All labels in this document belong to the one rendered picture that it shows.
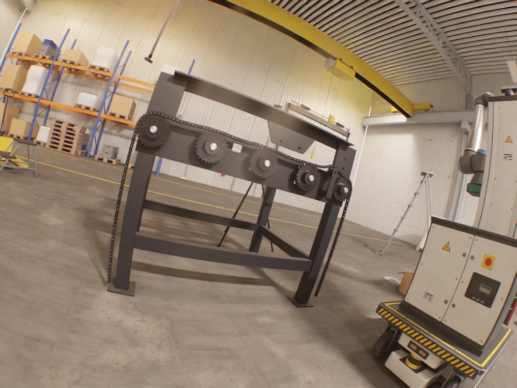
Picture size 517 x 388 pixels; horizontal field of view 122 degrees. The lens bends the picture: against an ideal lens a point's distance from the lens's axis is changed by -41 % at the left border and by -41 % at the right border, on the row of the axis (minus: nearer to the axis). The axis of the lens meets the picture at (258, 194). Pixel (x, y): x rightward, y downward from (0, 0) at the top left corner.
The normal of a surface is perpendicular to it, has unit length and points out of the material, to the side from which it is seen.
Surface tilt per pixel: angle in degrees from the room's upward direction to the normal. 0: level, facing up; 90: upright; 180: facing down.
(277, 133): 90
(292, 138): 90
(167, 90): 90
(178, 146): 90
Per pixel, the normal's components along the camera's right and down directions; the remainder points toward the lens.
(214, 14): 0.39, 0.16
